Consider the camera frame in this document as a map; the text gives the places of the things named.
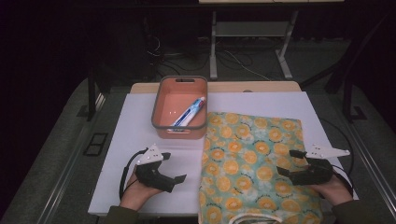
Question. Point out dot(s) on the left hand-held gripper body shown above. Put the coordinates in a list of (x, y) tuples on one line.
[(152, 175)]

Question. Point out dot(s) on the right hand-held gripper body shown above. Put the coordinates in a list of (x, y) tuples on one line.
[(314, 169)]

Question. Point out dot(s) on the orange-print cloth tote bag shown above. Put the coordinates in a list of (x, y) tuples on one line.
[(255, 174)]

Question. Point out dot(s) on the toothpaste tube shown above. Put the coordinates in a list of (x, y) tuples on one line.
[(190, 112)]

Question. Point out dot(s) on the orange plastic bin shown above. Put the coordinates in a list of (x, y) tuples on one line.
[(180, 107)]

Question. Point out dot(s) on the person's left hand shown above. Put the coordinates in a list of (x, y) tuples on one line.
[(137, 193)]

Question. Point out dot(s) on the person's right hand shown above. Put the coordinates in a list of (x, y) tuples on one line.
[(334, 189)]

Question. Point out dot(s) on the white table mat board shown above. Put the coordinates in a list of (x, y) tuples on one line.
[(140, 130)]

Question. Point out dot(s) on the black floor socket panel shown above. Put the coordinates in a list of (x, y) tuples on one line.
[(96, 143)]

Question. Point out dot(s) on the black stand leg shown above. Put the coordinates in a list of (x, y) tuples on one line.
[(91, 93), (350, 99)]

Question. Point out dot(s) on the wooden table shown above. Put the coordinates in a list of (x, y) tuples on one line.
[(249, 86)]

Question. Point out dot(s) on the grey metal stand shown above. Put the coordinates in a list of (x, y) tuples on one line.
[(249, 28)]

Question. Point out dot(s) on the aluminium floor rail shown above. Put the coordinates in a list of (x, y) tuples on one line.
[(373, 165), (67, 168)]

